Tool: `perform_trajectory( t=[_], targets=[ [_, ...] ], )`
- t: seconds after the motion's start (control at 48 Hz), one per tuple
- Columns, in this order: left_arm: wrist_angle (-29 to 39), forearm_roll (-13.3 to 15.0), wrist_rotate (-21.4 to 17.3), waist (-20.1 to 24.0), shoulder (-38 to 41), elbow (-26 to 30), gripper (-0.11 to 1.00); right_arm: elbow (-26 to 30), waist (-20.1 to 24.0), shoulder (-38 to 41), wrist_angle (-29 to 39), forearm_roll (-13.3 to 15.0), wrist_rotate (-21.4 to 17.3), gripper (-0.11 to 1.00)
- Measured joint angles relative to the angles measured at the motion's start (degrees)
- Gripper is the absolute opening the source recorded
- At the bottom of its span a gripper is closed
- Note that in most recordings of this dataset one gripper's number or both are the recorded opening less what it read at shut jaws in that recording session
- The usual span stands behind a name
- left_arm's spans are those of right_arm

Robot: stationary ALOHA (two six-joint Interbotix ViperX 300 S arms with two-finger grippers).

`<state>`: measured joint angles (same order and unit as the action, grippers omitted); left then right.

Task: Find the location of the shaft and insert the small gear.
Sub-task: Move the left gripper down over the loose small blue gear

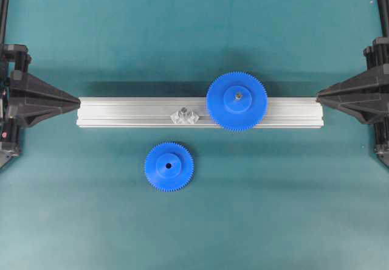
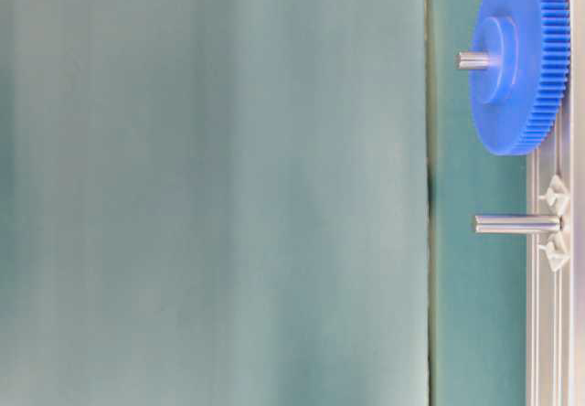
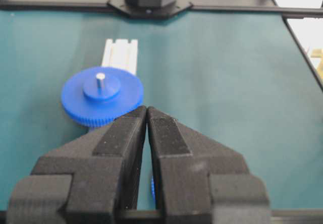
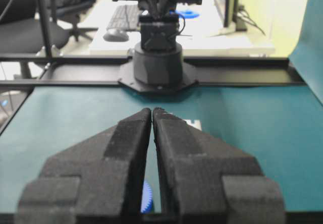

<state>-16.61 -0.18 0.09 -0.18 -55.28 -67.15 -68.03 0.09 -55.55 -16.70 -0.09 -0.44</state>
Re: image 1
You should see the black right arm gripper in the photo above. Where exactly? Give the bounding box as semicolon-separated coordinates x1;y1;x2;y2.
315;37;389;161

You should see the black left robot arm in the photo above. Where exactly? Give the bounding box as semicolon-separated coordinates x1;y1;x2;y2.
1;0;80;164

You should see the large blue gear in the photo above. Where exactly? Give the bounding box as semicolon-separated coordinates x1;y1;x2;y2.
206;71;268;132

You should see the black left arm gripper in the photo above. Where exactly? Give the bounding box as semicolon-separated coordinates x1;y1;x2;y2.
1;44;80;154

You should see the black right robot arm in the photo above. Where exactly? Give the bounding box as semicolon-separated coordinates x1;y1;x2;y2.
317;0;388;166

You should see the silver aluminium extrusion rail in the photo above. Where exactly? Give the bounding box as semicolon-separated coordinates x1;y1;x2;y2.
76;97;324;128

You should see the small blue gear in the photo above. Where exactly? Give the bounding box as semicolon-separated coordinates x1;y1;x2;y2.
144;142;195;192

